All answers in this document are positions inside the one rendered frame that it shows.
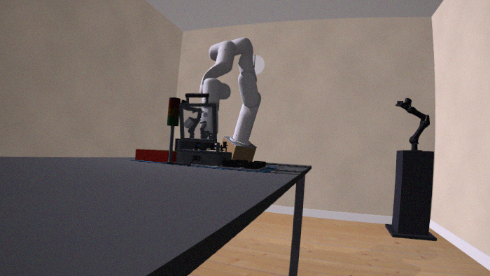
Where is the red open-top bin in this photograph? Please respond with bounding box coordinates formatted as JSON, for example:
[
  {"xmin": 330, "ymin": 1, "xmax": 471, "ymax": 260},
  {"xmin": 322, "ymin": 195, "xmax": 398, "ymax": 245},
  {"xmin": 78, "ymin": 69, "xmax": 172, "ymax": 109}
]
[{"xmin": 135, "ymin": 149, "xmax": 176, "ymax": 163}]

